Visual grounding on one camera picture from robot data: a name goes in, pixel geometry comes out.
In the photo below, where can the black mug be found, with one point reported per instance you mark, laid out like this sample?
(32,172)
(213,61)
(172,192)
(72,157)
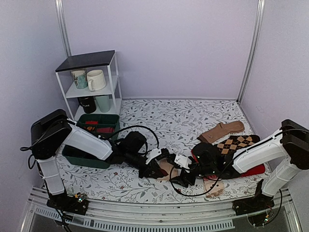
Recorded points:
(88,104)

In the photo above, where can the tan brown plain sock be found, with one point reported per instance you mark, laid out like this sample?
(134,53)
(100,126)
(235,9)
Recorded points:
(221,130)

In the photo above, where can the red folded sock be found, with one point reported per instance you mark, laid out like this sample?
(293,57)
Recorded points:
(251,172)

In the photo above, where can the red beige character sock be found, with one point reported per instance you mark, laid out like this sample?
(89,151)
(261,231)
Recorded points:
(217,189)

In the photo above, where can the cream ceramic mug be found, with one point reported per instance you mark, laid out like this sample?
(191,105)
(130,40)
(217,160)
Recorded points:
(96,80)

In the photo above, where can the pale green cup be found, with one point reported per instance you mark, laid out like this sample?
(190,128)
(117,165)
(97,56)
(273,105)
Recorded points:
(103,103)

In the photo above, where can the floral patterned table mat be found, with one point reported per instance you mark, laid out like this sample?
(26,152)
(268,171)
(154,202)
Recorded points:
(171,124)

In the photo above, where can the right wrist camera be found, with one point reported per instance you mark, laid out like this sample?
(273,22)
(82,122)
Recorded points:
(179,160)

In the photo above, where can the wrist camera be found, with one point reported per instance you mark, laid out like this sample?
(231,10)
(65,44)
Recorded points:
(179,160)
(153,154)

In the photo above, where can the teal patterned mug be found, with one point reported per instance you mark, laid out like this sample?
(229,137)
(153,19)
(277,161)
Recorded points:
(79,78)

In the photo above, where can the brown argyle sock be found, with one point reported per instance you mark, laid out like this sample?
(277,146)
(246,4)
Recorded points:
(236,142)

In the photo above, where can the red socks in bin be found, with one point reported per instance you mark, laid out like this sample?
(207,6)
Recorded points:
(95,126)

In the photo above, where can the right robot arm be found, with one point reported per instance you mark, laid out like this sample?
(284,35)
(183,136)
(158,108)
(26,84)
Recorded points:
(290,142)

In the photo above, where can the green divided organizer bin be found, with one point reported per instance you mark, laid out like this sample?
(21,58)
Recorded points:
(80,158)

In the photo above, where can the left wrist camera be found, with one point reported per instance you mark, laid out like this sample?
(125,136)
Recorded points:
(153,154)

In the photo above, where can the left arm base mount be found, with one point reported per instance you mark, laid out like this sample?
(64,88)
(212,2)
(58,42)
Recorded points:
(77,204)

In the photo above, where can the white metal shelf unit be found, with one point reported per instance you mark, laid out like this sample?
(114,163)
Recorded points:
(104,60)

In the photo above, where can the striped beige knit sock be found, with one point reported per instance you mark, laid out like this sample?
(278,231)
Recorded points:
(167,168)

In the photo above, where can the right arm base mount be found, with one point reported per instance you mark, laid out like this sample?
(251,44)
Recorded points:
(254,204)

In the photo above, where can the aluminium front rail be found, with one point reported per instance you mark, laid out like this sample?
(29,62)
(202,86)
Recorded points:
(183,217)

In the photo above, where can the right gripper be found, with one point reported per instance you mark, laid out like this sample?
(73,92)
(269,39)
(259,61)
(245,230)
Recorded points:
(183,179)

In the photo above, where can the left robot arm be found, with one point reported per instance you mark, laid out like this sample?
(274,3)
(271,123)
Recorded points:
(55,129)

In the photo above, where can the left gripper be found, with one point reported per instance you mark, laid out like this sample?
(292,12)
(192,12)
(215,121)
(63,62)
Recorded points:
(150,169)

